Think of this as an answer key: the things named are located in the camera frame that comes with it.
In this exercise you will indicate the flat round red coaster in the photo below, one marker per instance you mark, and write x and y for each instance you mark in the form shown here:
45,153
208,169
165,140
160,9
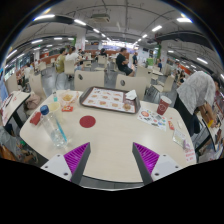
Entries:
87,121

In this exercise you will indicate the red paper cup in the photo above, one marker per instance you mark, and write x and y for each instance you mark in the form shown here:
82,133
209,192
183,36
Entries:
163,106

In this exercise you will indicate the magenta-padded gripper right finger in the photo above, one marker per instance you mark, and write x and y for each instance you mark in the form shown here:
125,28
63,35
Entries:
164,165

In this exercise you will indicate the printed paper flyer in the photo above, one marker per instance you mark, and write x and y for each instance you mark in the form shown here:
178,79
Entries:
151,119

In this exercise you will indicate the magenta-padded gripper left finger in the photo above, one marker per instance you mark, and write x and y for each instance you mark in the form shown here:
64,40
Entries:
58,165

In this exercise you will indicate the neighbouring beige table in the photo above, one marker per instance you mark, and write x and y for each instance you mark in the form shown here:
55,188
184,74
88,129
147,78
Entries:
11,105

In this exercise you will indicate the person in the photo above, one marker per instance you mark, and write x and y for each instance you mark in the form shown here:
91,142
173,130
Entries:
71,56
196,91
60,63
121,63

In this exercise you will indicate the crumpled white napkin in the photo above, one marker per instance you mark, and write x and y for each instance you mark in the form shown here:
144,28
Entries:
131,95

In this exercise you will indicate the flat red pouch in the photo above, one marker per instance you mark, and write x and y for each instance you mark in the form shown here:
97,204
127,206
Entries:
35,118

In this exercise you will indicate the clear blue-capped water bottle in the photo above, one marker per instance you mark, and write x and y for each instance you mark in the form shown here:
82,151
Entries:
55,131

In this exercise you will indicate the brown food tray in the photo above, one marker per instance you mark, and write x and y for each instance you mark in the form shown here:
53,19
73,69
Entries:
108,100

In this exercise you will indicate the clear bag of fries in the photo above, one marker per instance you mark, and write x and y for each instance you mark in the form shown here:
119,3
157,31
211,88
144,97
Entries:
68,97

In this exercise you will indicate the ceiling strip lights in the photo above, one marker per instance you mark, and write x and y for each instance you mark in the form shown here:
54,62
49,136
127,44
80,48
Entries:
45,16

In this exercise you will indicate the red sauce packet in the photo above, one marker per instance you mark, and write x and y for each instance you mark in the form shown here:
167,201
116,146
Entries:
67,108

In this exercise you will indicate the ceiling air conditioner unit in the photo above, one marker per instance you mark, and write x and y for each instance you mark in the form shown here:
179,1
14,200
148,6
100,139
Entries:
100,17

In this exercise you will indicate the beige chair with round hole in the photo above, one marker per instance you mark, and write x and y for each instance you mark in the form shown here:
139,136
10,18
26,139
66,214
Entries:
88,80
131,85

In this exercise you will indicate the pink bag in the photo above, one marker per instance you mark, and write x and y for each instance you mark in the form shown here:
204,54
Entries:
33,101

